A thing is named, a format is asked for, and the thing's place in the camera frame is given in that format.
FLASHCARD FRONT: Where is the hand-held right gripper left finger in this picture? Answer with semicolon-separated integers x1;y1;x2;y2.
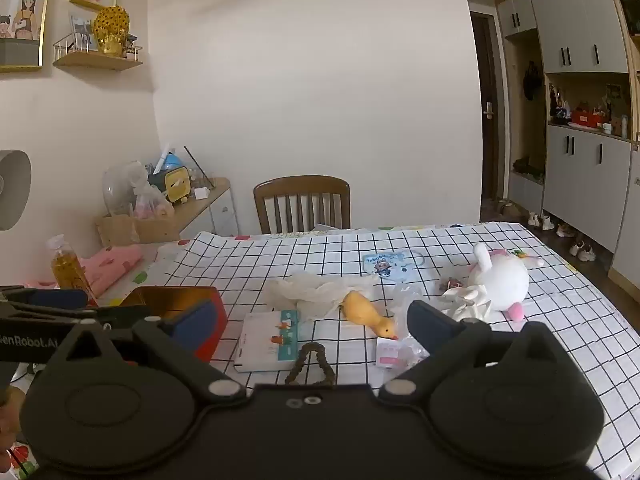
65;299;247;403

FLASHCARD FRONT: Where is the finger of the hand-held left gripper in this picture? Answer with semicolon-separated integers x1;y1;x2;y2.
85;306;163;333
0;285;98;320

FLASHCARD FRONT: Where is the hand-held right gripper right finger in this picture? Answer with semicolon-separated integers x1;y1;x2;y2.
378;301;557;402

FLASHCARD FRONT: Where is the red tin box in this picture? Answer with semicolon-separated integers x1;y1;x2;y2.
119;287;229;362

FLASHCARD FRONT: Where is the yellow duck toy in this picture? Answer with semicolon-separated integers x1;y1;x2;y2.
341;290;400;340

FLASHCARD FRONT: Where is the white plush unicorn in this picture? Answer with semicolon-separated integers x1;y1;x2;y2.
467;242;546;322

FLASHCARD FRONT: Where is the yellow oil bottle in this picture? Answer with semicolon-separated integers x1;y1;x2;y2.
46;234;98;307

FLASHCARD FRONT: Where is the clear packet with pink label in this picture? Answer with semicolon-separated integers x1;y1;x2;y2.
375;336;432;369

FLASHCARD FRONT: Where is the white glove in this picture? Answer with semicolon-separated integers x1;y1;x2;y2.
439;282;494;321

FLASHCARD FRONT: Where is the pink folded cloth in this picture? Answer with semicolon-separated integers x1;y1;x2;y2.
30;244;144;297

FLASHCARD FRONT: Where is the dotted tablecloth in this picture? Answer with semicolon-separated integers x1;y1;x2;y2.
97;237;202;308

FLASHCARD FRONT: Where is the blue face mask packet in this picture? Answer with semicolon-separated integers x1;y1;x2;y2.
362;251;427;280

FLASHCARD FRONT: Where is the white picture card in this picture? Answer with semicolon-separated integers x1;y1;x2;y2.
233;309;301;374

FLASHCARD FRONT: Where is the clear plastic bag with items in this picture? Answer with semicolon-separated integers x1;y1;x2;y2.
132;176;175;222

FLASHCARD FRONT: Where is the wooden side table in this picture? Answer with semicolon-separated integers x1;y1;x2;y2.
95;176;232;247

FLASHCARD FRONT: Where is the white crumpled plastic bag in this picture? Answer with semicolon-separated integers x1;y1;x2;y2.
264;274;383;322

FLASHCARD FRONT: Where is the checked tablecloth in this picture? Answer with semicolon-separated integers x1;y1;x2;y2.
155;220;640;480

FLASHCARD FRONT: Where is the yellow tissue box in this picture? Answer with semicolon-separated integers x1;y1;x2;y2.
149;165;191;204

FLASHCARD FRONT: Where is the wooden chair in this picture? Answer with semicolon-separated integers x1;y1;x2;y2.
253;175;351;235

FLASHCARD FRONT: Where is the dark wooden door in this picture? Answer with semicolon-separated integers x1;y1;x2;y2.
469;10;501;207

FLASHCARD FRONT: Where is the red storage box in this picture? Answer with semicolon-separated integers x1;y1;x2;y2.
570;106;607;129

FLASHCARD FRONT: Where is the dark hanging bag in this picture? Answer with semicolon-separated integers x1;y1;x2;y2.
522;60;544;104

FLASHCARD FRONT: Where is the photo card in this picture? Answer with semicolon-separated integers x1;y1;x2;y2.
69;14;99;52

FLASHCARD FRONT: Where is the gold flower ornament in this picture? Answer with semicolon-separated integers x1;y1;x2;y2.
91;5;132;57

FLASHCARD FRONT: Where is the large framed family picture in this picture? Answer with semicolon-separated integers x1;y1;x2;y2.
0;0;57;73

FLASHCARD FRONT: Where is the brown bead bracelet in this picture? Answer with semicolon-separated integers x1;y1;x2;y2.
284;341;336;387

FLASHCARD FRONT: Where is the wooden wall shelf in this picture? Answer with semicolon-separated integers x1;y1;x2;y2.
52;34;144;72

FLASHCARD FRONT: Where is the white wall cabinet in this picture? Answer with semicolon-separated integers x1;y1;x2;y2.
494;0;640;292

